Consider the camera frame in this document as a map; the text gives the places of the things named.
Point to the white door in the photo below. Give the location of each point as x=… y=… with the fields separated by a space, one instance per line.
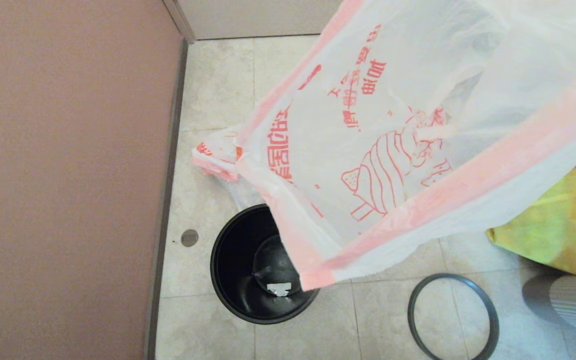
x=243 y=17

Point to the white door frame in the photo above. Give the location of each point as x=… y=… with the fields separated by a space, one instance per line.
x=180 y=22

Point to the black round trash bin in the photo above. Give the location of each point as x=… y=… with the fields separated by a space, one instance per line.
x=233 y=280

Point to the round metal floor drain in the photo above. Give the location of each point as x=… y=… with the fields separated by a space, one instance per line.
x=189 y=238

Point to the yellow fabric bag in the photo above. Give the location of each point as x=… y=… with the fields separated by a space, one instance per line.
x=558 y=240

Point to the white red-printed trash bag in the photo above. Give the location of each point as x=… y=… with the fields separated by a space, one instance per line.
x=213 y=155

